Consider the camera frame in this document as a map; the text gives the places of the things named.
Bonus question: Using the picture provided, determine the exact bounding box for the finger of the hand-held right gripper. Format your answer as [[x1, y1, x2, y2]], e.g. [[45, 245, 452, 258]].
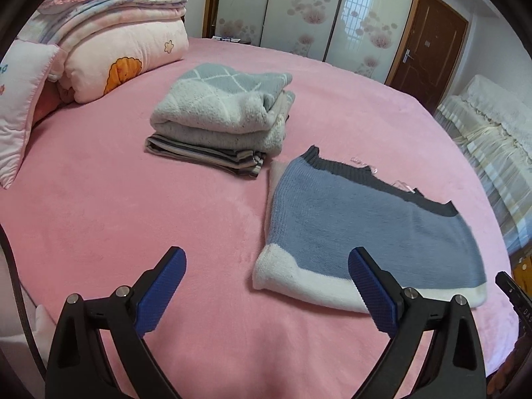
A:
[[495, 271, 532, 335]]

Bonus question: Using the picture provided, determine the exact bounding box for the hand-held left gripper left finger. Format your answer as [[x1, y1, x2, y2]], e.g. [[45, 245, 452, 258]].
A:
[[45, 246, 188, 399]]

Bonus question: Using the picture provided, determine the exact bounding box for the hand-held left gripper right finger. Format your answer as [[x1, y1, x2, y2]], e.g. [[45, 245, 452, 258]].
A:
[[347, 246, 487, 399]]

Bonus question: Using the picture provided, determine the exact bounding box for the blue white knit sweater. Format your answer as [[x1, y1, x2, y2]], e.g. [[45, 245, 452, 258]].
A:
[[252, 145, 488, 314]]

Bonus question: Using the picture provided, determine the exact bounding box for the clear plastic clothes hanger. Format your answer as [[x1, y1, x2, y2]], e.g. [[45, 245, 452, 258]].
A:
[[351, 157, 418, 194]]

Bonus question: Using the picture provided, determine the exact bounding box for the wooden cabinet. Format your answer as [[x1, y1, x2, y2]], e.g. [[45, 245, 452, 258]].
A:
[[513, 255, 532, 284]]

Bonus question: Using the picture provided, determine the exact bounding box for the striped folded garment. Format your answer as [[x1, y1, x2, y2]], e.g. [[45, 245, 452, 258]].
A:
[[144, 133, 267, 180]]

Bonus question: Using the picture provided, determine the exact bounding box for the grey white fleece garment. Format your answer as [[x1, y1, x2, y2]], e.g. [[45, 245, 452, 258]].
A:
[[152, 91, 297, 154]]

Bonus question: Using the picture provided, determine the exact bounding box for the grey folded fleece sweater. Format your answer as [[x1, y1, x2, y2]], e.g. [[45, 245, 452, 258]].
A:
[[150, 63, 294, 134]]

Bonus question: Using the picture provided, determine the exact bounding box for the white pink-edged pillow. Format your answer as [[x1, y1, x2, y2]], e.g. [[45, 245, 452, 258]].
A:
[[0, 39, 63, 190]]

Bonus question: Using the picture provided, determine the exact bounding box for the pink quilt with orange print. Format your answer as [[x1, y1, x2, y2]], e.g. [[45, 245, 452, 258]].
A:
[[46, 19, 190, 104]]

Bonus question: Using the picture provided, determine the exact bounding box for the brown wooden door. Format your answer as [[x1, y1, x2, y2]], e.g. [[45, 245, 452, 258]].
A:
[[384, 0, 470, 111]]

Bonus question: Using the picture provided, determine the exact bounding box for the striped folded quilt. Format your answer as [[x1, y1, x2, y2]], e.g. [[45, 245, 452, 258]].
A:
[[37, 0, 190, 44]]

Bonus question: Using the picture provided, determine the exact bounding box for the floral sliding-door wardrobe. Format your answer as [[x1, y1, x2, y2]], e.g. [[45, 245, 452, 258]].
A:
[[201, 0, 425, 86]]

